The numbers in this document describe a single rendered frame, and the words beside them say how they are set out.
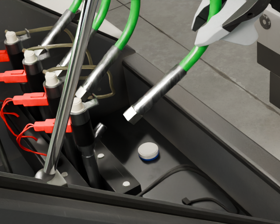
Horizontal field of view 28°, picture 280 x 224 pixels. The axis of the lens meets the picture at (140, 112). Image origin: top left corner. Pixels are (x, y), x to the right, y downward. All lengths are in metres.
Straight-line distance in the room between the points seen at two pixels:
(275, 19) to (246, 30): 0.52
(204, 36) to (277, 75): 0.65
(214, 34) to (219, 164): 0.37
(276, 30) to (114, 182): 0.52
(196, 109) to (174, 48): 1.99
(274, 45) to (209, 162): 0.33
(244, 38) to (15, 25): 0.49
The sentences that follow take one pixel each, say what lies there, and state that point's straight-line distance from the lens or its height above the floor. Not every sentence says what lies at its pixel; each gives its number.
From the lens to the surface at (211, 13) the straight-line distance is 0.66.
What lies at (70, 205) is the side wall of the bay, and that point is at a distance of 0.35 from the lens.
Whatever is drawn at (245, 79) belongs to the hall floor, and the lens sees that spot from 2.69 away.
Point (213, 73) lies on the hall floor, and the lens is 2.75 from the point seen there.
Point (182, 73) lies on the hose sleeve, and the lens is 0.68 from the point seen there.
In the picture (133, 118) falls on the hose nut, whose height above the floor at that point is 1.12.
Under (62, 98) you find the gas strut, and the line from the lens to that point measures 0.33.
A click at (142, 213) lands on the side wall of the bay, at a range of 0.39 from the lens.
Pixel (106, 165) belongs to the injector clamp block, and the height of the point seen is 0.98.
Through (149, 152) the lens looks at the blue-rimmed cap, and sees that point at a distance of 1.07.
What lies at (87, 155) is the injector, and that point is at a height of 1.04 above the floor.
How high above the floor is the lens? 1.56
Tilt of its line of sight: 38 degrees down
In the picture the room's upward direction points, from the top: 9 degrees counter-clockwise
